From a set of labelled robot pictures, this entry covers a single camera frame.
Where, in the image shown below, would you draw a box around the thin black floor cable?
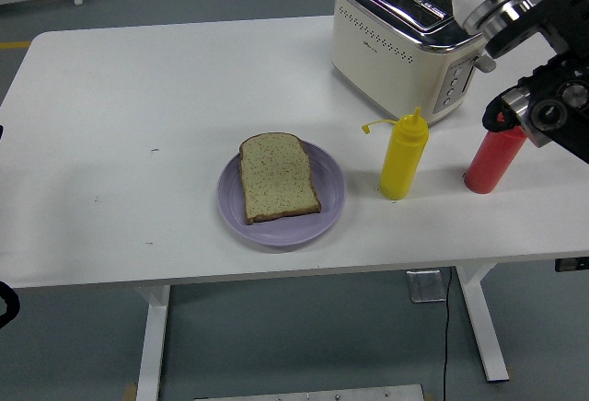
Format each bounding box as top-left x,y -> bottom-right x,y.
441,267 -> 455,401

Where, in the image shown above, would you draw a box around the purple round plate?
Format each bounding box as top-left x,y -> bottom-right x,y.
215,139 -> 347,248

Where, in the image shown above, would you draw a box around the grey metal base plate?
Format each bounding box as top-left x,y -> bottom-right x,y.
192,384 -> 427,401

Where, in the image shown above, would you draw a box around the brown-crusted bread slice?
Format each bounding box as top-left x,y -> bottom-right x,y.
237,132 -> 322,225

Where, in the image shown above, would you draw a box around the white table leg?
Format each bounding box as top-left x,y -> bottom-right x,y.
133,284 -> 172,401
453,263 -> 511,384

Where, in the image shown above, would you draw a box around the yellow squeeze bottle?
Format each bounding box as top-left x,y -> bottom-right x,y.
362,106 -> 431,201

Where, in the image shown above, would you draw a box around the black table control panel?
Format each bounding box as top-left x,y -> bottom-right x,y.
554,258 -> 589,273

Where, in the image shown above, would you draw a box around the red squeeze bottle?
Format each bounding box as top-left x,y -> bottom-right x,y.
463,124 -> 529,195

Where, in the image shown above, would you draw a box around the small silver floor box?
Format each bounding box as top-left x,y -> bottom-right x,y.
406,269 -> 450,304

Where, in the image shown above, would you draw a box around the cream and chrome toaster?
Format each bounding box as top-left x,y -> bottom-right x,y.
331,0 -> 498,127

